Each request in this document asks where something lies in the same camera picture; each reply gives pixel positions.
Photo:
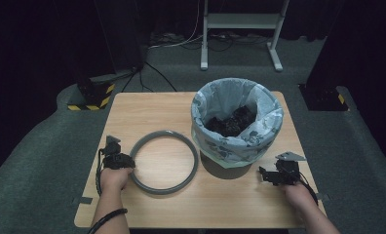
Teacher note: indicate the white metal stand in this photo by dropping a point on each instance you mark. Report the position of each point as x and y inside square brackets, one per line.
[239, 20]

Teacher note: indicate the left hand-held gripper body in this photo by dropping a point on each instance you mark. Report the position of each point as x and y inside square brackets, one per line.
[113, 156]

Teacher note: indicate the grey tape strip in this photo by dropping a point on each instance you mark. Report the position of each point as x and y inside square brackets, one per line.
[84, 200]
[323, 197]

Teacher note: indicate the bin with plastic liner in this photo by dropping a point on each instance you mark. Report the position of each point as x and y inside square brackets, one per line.
[226, 149]

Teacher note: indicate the black yellow striped stand base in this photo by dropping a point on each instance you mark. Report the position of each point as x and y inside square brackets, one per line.
[324, 99]
[95, 100]

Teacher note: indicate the person's right hand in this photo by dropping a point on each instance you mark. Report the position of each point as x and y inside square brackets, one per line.
[298, 196]

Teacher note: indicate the dark crumpled waste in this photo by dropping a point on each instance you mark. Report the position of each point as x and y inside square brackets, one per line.
[231, 123]

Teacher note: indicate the person's left hand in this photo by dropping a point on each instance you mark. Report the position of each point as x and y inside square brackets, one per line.
[114, 178]

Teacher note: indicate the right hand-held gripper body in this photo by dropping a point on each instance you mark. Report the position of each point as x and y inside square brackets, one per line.
[288, 170]

